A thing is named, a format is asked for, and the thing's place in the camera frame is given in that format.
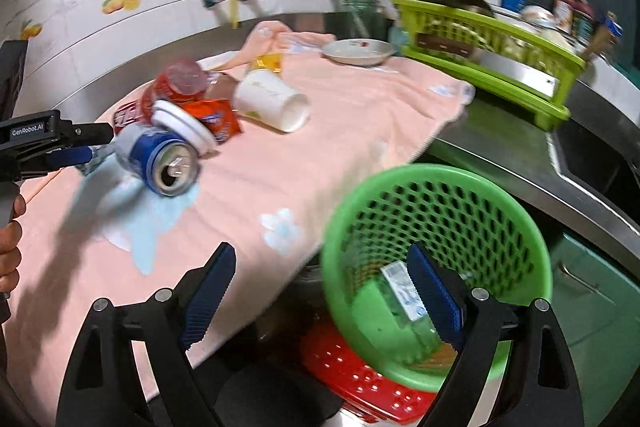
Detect cleaver with wooden handle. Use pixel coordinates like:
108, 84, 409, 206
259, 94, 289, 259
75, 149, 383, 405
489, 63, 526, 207
416, 33, 562, 100

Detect teal bottle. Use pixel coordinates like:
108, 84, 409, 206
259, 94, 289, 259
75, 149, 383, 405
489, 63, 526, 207
388, 26, 411, 52

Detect green cabinet door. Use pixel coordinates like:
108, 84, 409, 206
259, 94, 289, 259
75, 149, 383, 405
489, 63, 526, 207
545, 227, 640, 360

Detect small drink carton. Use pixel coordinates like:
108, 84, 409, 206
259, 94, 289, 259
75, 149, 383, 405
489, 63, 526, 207
381, 261, 427, 324

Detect plastic bottle red yellow label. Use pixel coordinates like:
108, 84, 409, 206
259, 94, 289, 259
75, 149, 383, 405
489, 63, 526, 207
141, 59, 212, 120

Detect red soda can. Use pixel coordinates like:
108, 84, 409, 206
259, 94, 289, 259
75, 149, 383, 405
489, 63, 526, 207
113, 103, 153, 134

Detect red plastic crate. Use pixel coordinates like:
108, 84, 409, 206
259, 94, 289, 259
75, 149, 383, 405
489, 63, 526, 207
299, 321, 453, 424

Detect yellow snack packet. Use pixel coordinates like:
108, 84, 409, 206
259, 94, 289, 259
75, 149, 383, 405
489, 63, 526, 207
246, 54, 285, 76

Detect peach towel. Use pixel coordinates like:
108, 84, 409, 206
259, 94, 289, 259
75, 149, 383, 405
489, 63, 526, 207
5, 20, 477, 400

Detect white tape roll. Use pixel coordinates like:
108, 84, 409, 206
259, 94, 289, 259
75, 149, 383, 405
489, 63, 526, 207
151, 99, 222, 158

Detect orange snack packet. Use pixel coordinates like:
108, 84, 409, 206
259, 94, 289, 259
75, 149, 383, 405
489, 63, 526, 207
181, 99, 243, 144

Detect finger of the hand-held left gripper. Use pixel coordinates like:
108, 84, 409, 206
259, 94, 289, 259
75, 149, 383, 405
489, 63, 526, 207
72, 122, 116, 146
46, 145, 120, 178

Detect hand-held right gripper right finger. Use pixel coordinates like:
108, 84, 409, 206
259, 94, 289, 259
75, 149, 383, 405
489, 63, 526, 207
406, 244, 586, 427

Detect dark green utensil holder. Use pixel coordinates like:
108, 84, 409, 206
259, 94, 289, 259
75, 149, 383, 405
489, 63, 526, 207
339, 0, 397, 42

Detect blue cap bottle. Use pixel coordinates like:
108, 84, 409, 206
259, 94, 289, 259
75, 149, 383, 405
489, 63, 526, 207
599, 11, 625, 55

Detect white paper cup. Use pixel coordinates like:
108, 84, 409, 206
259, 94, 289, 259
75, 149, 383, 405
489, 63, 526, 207
233, 71, 312, 134

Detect green dish rack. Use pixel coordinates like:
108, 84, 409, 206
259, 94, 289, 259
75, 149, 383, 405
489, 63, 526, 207
389, 0, 587, 130

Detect green mesh basket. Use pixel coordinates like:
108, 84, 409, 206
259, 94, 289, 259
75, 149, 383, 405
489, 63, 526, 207
320, 163, 553, 394

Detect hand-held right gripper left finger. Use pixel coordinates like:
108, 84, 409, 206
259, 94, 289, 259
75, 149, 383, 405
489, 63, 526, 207
56, 242, 238, 427

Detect dark sauce bottle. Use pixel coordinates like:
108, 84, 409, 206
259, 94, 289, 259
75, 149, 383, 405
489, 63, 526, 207
574, 0, 597, 42

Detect red label sauce bottle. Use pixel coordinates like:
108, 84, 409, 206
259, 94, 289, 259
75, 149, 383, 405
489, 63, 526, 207
553, 0, 577, 34

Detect white plate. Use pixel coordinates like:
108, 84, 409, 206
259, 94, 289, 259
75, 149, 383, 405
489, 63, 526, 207
321, 38, 397, 68

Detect person's left hand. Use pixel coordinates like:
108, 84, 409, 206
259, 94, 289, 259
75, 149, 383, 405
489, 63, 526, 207
0, 194, 27, 297

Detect blue soda can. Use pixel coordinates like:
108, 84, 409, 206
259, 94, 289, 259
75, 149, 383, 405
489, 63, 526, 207
114, 126, 202, 198

